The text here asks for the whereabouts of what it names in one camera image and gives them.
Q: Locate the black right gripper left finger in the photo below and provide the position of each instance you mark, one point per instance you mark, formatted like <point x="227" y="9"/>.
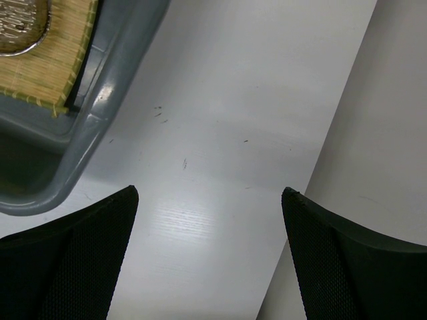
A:
<point x="68" y="268"/>

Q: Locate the grey plastic bin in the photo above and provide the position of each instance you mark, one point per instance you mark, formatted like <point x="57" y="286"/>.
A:
<point x="42" y="158"/>

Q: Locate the bamboo woven mat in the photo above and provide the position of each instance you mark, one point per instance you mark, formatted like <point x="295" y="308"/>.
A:
<point x="45" y="75"/>

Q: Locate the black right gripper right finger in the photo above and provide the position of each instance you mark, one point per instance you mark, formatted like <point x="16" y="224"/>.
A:
<point x="347" y="271"/>

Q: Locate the clear glass oval dish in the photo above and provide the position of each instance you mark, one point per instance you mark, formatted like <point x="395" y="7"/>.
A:
<point x="24" y="25"/>

